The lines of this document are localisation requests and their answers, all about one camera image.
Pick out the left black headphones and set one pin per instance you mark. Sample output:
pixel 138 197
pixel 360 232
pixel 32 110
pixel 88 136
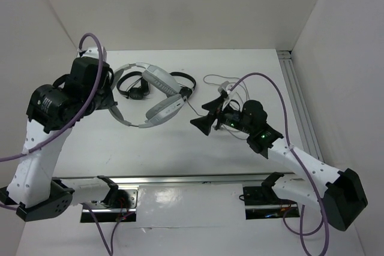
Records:
pixel 139 89

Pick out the grey white headphones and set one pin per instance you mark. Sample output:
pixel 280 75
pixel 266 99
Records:
pixel 171 90

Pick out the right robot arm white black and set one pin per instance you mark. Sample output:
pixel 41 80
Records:
pixel 312 183

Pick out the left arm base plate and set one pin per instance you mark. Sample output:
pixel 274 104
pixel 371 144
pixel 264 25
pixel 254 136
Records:
pixel 124 206

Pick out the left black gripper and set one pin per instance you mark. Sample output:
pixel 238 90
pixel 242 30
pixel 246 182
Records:
pixel 108 101

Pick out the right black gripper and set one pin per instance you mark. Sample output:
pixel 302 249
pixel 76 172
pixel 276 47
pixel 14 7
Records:
pixel 204 123

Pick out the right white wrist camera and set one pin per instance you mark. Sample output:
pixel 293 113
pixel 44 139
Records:
pixel 226 92

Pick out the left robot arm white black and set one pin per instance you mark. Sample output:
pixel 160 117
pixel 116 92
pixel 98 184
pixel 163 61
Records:
pixel 33 190

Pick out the aluminium front rail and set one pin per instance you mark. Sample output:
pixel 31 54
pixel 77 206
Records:
pixel 190 179

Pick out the aluminium side rail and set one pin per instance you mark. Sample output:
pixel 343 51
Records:
pixel 302 116

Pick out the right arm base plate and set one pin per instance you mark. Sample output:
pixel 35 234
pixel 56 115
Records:
pixel 257 206

